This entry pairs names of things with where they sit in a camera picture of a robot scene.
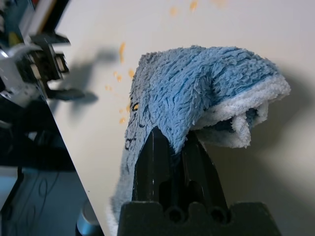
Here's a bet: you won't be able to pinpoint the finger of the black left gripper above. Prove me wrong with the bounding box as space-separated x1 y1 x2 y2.
30 32 72 47
46 88 86 101

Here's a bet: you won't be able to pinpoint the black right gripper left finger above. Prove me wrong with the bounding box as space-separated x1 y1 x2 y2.
132 127 178 205

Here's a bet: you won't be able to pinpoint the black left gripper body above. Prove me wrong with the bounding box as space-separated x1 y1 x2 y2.
22 41 69 99

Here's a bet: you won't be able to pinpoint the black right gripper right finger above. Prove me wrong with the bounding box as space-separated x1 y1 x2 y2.
181 132 230 212

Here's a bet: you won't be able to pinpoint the blue terry rag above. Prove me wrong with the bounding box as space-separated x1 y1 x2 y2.
107 44 292 236

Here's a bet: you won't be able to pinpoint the yellow liquid spill drops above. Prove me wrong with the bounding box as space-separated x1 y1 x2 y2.
104 0 228 125

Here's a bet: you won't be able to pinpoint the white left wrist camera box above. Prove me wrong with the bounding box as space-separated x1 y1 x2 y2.
0 45 37 108

